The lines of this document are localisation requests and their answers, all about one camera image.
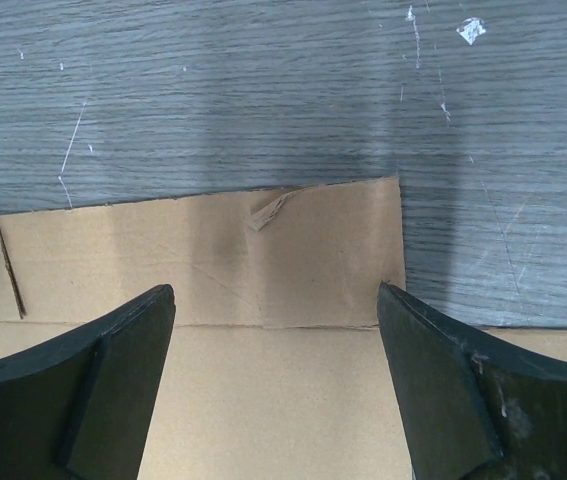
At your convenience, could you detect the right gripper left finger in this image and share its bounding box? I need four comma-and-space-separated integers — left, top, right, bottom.
0, 285, 176, 479

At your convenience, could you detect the cardboard box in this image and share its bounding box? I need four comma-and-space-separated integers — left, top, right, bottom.
0, 177, 567, 479

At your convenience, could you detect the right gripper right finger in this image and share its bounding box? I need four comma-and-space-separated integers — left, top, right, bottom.
377, 283, 567, 479

